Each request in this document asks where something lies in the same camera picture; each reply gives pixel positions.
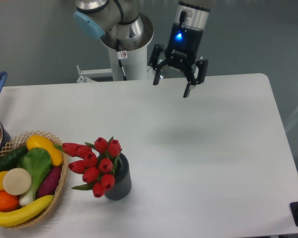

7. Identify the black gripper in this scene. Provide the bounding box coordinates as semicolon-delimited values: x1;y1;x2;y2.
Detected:
149;23;208;98

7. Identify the red tulip bouquet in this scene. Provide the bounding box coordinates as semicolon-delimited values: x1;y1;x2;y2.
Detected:
53;137;122;198

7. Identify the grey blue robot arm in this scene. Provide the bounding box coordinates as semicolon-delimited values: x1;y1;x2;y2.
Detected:
74;0;213;98

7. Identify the dark grey ribbed vase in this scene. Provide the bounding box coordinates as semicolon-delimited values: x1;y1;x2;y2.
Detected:
105;153;132;200

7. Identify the yellow lemon squash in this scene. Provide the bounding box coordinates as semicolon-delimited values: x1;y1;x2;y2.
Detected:
26;134;63;166

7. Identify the green bok choy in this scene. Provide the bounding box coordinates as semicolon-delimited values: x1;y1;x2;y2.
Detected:
17;148;52;207

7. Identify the purple sweet potato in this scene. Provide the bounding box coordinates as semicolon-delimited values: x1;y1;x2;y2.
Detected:
37;167;62;198

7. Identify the dark green cucumber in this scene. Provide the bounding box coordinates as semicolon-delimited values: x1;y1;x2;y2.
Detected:
0;145;28;172

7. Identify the beige round disc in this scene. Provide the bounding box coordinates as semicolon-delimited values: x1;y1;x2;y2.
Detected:
2;168;32;195

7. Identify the woven wicker basket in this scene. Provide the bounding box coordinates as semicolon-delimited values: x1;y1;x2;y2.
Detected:
0;131;68;229

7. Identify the orange fruit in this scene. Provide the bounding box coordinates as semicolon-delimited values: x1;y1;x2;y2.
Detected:
0;191;19;212

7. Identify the yellow banana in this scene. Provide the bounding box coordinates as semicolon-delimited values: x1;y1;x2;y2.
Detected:
0;195;54;228

